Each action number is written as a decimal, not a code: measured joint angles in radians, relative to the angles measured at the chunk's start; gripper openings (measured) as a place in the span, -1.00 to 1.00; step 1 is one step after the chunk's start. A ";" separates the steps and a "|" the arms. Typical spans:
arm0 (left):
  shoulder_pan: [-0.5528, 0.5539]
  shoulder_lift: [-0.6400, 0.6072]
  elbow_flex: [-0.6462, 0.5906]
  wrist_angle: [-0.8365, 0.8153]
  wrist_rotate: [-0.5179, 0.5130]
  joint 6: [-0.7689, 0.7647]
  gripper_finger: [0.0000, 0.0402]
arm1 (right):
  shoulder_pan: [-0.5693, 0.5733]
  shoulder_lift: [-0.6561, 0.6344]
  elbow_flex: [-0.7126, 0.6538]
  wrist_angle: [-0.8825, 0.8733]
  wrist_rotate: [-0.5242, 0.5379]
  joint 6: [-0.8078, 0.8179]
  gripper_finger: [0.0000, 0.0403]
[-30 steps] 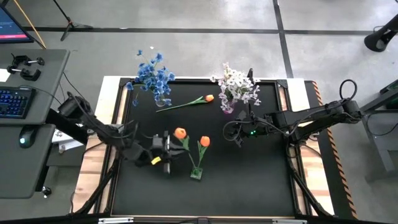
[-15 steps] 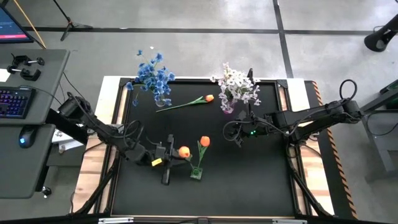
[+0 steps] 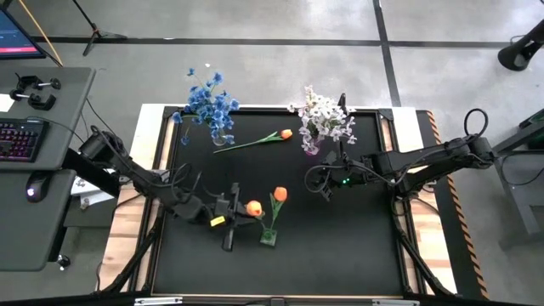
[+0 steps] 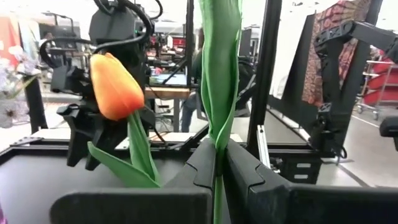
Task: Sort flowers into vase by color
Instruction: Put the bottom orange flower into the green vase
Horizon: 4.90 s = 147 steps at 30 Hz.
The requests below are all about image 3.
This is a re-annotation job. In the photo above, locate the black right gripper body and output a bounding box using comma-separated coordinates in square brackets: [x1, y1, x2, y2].
[316, 148, 371, 201]

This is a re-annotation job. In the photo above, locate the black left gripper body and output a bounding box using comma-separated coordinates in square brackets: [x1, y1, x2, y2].
[210, 182, 248, 252]

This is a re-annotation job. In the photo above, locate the small blue flower sprig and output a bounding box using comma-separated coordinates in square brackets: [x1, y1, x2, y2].
[171, 111, 191, 147]

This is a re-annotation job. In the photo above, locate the green faceted glass vase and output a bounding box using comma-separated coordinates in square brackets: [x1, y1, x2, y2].
[259, 228, 280, 248]

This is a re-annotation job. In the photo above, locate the clear glass vase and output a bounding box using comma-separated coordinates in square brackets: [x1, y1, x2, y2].
[211, 127, 229, 148]

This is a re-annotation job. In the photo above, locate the black edge with hazard stripe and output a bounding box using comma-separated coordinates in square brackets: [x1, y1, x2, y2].
[415, 109, 490, 301]

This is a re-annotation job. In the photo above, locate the grey side desk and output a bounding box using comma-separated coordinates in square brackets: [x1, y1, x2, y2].
[0, 65, 97, 172]

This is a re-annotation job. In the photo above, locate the black computer mouse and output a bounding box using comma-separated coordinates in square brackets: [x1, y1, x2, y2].
[25, 171, 50, 204]

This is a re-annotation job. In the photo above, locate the black round stand base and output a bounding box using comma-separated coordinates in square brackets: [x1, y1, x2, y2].
[497, 19, 544, 72]

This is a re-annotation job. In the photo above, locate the grey low desk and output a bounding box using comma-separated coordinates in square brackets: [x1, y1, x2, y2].
[0, 169, 78, 273]

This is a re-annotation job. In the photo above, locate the black C-clamp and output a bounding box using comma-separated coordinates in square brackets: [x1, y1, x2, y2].
[14, 74, 63, 93]
[8, 88, 58, 111]

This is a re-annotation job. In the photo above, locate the backlit black keyboard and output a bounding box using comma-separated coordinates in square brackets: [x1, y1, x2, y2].
[0, 118, 50, 164]

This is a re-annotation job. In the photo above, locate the black tripod stand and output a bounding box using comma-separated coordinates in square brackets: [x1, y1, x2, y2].
[70, 0, 128, 57]

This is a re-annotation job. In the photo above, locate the white paper note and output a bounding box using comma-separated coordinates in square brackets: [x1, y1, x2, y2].
[0, 93, 16, 114]

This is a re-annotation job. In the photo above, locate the yellow pole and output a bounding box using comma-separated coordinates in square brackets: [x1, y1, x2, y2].
[16, 0, 65, 68]

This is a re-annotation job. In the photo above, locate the computer screen with red bar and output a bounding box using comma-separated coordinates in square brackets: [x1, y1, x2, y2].
[0, 6, 48, 60]

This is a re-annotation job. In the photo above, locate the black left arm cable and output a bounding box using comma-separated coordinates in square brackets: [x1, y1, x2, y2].
[88, 125, 222, 205]

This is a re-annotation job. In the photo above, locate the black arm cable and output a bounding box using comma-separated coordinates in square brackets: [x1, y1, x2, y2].
[304, 108, 490, 193]
[88, 125, 222, 205]

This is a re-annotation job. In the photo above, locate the black aluminium table frame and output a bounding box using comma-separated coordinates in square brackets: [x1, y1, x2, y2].
[95, 105, 458, 306]

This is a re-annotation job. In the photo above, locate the silver metal bracket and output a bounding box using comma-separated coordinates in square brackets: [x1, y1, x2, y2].
[134, 296, 184, 306]
[371, 298, 421, 306]

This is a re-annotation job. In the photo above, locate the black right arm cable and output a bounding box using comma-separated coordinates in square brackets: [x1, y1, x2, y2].
[304, 108, 490, 193]

